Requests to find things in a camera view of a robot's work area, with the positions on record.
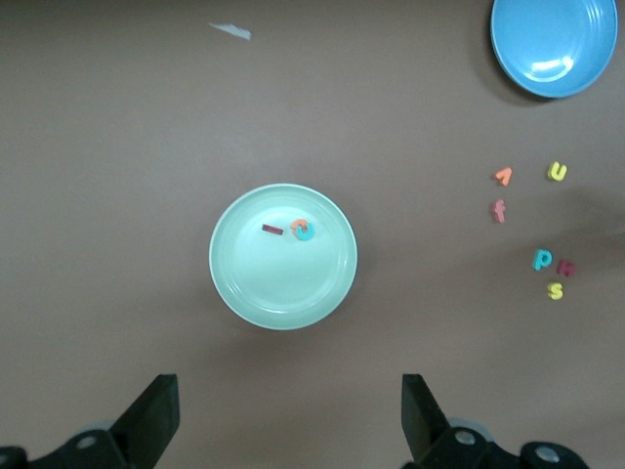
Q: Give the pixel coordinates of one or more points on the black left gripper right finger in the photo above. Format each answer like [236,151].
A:
[429,430]

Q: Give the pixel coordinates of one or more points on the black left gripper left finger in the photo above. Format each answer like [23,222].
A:
[141,430]

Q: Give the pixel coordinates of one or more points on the teal foam letter c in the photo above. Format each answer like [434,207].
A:
[304,238]

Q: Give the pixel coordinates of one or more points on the maroon foam letter l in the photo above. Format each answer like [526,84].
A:
[272,229]

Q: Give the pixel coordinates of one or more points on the orange foam letter e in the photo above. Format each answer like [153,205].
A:
[298,222]

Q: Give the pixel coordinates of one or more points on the yellow foam letter s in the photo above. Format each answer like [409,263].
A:
[555,290]

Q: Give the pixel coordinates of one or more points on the teal foam letter p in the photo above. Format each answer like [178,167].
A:
[537,261]

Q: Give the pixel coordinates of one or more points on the pale green plate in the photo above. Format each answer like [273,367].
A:
[283,283]

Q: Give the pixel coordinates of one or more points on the maroon foam letter n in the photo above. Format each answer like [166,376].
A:
[561,268]

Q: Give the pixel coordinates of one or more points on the red foam letter f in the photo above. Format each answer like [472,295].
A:
[498,212]

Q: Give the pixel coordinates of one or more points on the orange foam letter v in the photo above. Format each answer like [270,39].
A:
[506,175]

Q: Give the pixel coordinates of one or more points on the yellow foam letter u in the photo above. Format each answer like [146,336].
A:
[557,178]

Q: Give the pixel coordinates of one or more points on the brown table cover sheet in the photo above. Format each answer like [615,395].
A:
[97,146]

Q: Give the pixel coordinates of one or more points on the small white paper scrap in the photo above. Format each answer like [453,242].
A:
[234,31]

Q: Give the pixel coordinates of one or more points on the blue plate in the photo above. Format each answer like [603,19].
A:
[552,39]

